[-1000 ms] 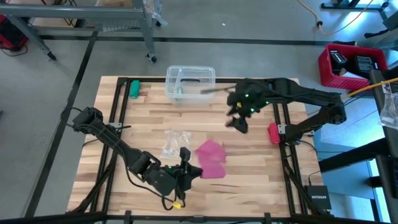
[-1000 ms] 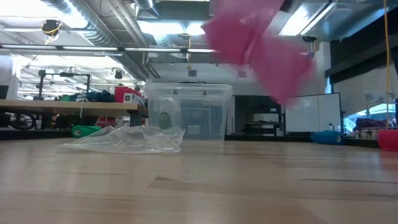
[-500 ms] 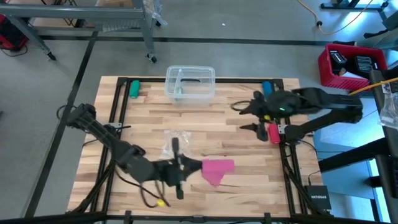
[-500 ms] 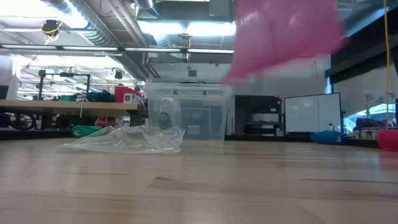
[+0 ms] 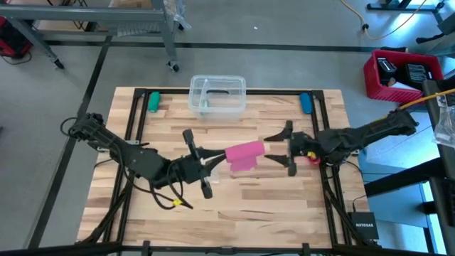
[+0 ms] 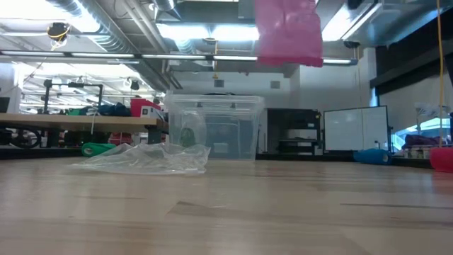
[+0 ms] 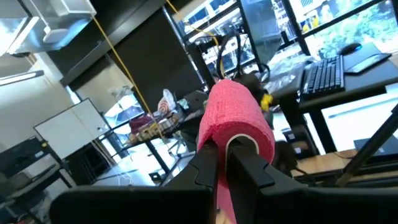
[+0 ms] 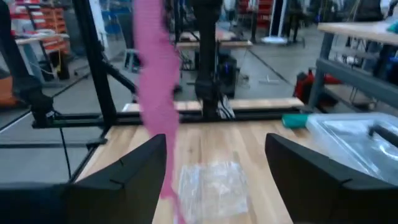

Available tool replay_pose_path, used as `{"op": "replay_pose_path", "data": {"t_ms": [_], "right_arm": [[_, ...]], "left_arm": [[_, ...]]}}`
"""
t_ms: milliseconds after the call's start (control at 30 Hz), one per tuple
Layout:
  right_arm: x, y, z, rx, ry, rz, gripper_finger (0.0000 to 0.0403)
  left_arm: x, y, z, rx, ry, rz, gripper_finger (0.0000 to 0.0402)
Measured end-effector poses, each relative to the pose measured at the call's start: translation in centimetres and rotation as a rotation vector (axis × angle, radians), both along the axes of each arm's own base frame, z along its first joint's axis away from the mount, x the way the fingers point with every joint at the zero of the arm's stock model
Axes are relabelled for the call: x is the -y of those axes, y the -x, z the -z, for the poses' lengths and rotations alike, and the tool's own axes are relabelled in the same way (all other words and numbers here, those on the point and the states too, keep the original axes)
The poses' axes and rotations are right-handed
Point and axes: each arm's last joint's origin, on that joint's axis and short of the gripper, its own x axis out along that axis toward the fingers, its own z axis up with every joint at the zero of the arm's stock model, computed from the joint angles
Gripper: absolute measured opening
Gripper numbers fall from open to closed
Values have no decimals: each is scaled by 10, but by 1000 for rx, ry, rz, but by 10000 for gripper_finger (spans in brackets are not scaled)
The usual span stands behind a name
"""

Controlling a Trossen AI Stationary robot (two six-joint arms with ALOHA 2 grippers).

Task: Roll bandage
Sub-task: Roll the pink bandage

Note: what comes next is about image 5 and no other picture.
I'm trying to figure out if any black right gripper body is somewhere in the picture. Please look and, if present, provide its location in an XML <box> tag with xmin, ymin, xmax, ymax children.
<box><xmin>285</xmin><ymin>119</ymin><xmax>321</xmax><ymax>178</ymax></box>

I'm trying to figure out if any red black tool case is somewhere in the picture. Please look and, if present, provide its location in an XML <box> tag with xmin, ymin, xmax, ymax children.
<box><xmin>0</xmin><ymin>16</ymin><xmax>33</xmax><ymax>60</ymax></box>

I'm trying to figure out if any clear plastic bag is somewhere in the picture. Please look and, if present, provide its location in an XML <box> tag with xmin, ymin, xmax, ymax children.
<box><xmin>205</xmin><ymin>165</ymin><xmax>232</xmax><ymax>186</ymax></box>

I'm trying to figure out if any person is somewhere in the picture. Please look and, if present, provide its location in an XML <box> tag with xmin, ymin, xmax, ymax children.
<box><xmin>414</xmin><ymin>12</ymin><xmax>455</xmax><ymax>58</ymax></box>

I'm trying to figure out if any green clamp handle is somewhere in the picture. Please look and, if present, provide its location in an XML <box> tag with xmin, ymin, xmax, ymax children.
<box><xmin>147</xmin><ymin>91</ymin><xmax>162</xmax><ymax>114</ymax></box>

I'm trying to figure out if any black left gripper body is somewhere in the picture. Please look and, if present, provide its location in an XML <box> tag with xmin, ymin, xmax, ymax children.
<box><xmin>173</xmin><ymin>129</ymin><xmax>213</xmax><ymax>199</ymax></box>

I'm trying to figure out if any blue clamp handle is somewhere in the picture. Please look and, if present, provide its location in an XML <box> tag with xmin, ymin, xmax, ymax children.
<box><xmin>299</xmin><ymin>92</ymin><xmax>314</xmax><ymax>115</ymax></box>

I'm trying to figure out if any yellow floor extension cable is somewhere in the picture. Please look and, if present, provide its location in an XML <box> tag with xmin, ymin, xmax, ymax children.
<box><xmin>340</xmin><ymin>0</ymin><xmax>428</xmax><ymax>41</ymax></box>

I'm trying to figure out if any cardboard box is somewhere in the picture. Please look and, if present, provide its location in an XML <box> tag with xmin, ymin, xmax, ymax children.
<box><xmin>108</xmin><ymin>0</ymin><xmax>154</xmax><ymax>10</ymax></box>

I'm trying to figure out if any grey metal cart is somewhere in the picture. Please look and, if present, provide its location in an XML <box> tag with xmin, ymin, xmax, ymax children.
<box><xmin>0</xmin><ymin>0</ymin><xmax>193</xmax><ymax>74</ymax></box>

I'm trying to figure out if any clear plastic storage bin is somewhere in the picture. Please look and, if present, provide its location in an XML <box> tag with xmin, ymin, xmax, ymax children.
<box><xmin>188</xmin><ymin>74</ymin><xmax>247</xmax><ymax>123</ymax></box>

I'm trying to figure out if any red plastic crate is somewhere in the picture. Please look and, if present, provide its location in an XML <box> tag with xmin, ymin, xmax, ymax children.
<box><xmin>363</xmin><ymin>48</ymin><xmax>444</xmax><ymax>104</ymax></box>

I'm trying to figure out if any black aluminium table frame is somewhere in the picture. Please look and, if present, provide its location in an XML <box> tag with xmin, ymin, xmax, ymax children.
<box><xmin>0</xmin><ymin>87</ymin><xmax>455</xmax><ymax>256</ymax></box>

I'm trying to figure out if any white paper sheet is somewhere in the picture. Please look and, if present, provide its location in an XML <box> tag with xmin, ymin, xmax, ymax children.
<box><xmin>390</xmin><ymin>80</ymin><xmax>421</xmax><ymax>92</ymax></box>

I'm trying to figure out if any pink elastic bandage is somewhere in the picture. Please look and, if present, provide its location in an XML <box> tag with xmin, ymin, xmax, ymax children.
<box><xmin>224</xmin><ymin>140</ymin><xmax>267</xmax><ymax>172</ymax></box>

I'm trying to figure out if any black Netgear network switch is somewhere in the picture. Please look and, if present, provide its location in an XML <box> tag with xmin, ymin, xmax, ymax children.
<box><xmin>347</xmin><ymin>211</ymin><xmax>380</xmax><ymax>241</ymax></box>

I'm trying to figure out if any yellow hanging cable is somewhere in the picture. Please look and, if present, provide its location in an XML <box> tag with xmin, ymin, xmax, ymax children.
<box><xmin>397</xmin><ymin>88</ymin><xmax>455</xmax><ymax>110</ymax></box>

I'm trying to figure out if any black computer desk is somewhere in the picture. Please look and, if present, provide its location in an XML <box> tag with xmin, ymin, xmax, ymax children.
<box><xmin>364</xmin><ymin>78</ymin><xmax>455</xmax><ymax>250</ymax></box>

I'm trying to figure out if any black device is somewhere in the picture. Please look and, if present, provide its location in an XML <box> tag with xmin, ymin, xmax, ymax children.
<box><xmin>375</xmin><ymin>56</ymin><xmax>398</xmax><ymax>82</ymax></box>
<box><xmin>404</xmin><ymin>63</ymin><xmax>434</xmax><ymax>85</ymax></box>

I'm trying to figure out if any crumpled clear plastic sheet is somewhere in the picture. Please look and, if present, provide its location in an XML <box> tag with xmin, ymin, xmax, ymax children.
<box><xmin>432</xmin><ymin>102</ymin><xmax>455</xmax><ymax>149</ymax></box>

